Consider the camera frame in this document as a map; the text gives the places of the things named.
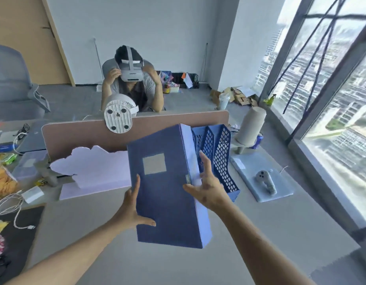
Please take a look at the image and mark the person's right hand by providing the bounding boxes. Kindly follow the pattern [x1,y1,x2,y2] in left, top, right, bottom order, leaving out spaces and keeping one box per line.
[182,151,233,213]

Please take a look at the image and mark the person's left hand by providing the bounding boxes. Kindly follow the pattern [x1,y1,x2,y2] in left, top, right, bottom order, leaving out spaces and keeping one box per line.
[112,174,156,235]

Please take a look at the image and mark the blue file box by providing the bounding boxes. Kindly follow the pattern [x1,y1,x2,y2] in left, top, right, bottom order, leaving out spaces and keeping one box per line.
[127,123,213,250]

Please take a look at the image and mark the person's left forearm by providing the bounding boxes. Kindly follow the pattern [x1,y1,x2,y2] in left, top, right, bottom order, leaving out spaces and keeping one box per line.
[3,218,128,285]

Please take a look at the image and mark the person's right forearm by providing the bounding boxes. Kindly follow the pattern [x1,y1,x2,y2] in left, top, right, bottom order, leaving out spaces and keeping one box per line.
[211,202,317,285]

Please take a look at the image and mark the blue mesh file rack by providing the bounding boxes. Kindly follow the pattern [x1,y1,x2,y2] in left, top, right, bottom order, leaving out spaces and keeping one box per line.
[190,124,241,202]

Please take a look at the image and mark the light blue flat box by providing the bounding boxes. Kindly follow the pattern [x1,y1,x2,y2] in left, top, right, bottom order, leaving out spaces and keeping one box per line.
[229,151,295,203]

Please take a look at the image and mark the grey VR controller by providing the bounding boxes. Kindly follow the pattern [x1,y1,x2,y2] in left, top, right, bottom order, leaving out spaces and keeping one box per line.
[255,170,277,195]

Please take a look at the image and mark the white cloud-shaped foam board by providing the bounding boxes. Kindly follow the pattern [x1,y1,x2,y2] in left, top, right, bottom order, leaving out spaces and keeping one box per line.
[49,145,133,201]

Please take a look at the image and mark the blue drink can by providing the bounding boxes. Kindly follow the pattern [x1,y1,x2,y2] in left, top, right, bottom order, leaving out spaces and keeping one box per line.
[251,132,264,149]

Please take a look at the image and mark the grey cylindrical desk object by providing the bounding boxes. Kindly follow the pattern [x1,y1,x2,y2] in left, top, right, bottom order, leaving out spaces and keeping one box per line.
[232,106,267,155]

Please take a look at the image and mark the white plastic cup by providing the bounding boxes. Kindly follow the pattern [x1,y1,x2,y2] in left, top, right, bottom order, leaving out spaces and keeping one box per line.
[219,92,231,111]

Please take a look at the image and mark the white desk fan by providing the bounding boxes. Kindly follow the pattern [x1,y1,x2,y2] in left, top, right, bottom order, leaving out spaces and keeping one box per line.
[103,94,139,134]

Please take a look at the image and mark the pile of cardboard pieces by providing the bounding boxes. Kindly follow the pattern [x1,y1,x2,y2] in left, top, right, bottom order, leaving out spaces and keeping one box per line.
[210,87,260,108]

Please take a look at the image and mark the brown desk divider panel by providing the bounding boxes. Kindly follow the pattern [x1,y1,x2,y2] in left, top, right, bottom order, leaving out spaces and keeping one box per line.
[41,110,230,159]

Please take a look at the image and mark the colourful pile of toys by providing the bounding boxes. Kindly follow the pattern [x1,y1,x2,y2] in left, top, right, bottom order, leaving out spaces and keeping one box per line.
[159,71,180,94]

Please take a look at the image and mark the black bag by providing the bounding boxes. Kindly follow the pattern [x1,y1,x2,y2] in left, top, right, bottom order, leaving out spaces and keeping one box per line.
[171,73,200,89]

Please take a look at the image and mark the white charger block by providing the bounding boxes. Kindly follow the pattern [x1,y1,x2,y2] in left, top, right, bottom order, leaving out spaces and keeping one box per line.
[21,186,45,204]

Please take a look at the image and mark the black desk mat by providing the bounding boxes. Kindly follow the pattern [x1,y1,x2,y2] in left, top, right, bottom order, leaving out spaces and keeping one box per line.
[0,206,45,285]

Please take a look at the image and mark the white VR headset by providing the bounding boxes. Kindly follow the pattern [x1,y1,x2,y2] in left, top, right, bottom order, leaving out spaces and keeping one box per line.
[117,46,144,82]

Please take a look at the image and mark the translucent grey storage box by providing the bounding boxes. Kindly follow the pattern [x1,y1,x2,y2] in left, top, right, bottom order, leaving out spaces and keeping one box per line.
[11,151,50,182]

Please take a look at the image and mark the grey laptop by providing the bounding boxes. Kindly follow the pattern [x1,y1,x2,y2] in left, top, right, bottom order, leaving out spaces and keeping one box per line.
[15,120,50,154]

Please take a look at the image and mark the clear bag of chips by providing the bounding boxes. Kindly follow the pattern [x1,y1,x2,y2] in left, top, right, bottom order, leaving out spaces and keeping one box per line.
[0,163,19,201]

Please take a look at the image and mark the green snack packet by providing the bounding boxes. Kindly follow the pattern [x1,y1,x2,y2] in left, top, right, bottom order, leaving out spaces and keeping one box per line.
[0,153,18,166]

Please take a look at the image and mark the large glass window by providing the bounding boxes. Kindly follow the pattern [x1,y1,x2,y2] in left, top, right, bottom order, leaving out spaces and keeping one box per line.
[253,0,366,232]

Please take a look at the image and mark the grey office chair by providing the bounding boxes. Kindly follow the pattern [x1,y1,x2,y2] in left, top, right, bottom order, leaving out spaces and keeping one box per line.
[0,44,51,122]

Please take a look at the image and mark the wooden door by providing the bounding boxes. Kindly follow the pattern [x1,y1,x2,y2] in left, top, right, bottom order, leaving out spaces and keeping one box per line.
[0,0,76,86]

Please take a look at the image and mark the white charger cable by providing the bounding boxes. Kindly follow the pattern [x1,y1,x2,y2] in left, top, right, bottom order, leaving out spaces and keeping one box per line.
[0,190,36,230]

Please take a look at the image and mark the white laptop cable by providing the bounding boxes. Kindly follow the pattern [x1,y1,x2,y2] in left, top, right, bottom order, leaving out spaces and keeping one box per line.
[12,124,31,152]

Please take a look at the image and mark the black window cords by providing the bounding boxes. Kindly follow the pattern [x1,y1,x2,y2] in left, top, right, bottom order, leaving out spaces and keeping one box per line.
[282,0,351,119]

